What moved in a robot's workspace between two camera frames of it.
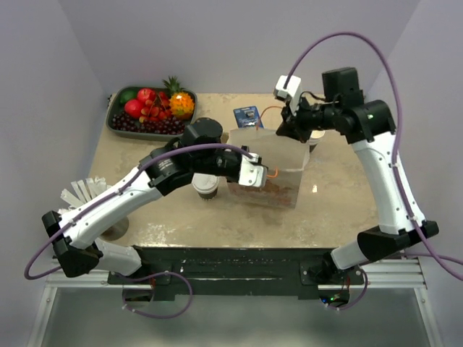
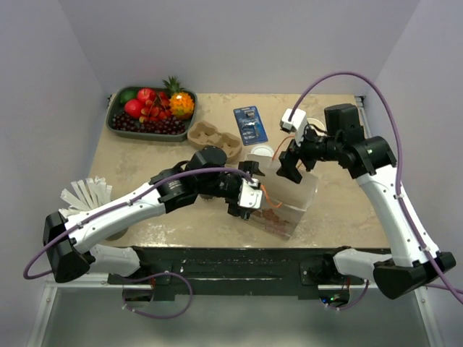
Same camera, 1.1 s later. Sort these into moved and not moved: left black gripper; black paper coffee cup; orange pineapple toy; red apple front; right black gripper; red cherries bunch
Moved: right black gripper; left black gripper
Not moved: orange pineapple toy; red apple front; black paper coffee cup; red cherries bunch
